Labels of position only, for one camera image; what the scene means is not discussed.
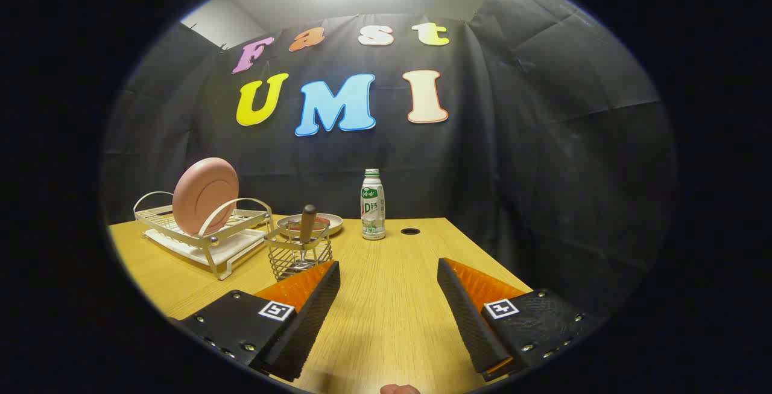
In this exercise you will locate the pink plate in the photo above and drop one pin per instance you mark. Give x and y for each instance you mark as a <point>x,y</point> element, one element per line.
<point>202,198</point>

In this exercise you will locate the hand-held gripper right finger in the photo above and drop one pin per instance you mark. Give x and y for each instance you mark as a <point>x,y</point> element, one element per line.
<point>467,321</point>

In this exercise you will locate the white drink bottle green cap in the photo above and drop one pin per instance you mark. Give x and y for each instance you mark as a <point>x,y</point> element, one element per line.
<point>373,213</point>

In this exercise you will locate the beige plate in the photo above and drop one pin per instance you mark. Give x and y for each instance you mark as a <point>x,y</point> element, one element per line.
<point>333,223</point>

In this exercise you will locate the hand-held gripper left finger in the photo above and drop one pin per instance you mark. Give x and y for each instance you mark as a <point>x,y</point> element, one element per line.
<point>310,327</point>

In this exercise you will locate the red meat slice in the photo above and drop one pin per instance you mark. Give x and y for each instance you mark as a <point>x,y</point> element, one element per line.
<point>322,221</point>

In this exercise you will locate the white drip tray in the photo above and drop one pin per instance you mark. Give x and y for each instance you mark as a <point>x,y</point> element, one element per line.
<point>232,250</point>

